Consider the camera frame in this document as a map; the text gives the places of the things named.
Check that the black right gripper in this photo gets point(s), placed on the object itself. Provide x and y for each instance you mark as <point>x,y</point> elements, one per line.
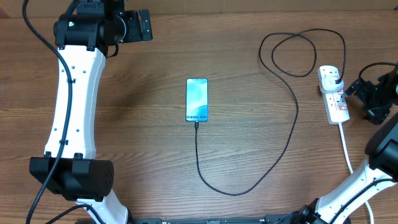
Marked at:
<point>377,112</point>

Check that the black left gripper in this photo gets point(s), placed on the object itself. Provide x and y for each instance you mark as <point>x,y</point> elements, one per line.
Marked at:
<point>134,19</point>

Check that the Samsung Galaxy S24+ smartphone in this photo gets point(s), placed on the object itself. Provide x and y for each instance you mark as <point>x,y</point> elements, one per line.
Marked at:
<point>196,100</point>

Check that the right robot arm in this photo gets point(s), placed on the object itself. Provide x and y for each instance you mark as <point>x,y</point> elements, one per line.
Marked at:
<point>378,171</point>

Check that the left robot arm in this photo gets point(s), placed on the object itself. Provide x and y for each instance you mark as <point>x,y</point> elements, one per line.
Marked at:
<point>69,167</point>

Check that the white charger plug adapter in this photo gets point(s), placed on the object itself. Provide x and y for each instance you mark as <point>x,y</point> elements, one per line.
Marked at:
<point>331,85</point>

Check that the white power strip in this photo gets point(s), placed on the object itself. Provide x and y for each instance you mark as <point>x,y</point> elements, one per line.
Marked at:
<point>335,104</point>

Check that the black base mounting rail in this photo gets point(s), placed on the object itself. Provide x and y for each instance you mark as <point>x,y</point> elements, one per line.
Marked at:
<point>268,219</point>

